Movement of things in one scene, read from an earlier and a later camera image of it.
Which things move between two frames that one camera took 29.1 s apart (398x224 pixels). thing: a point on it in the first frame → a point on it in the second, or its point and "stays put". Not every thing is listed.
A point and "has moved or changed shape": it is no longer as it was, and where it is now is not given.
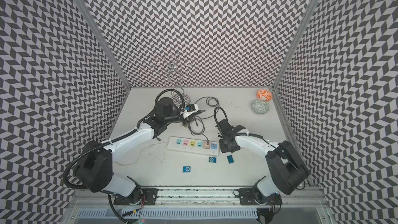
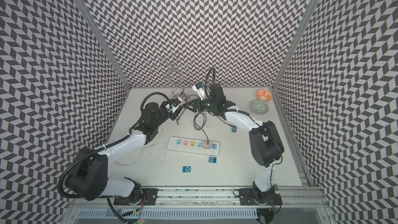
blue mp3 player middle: (212, 159) stays put
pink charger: (205, 145) stays put
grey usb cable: (203, 134) has moved or changed shape
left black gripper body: (188, 119) → (173, 116)
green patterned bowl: (259, 107) stays put
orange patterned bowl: (264, 95) stays put
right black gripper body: (225, 146) → (202, 106)
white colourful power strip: (193, 145) stays put
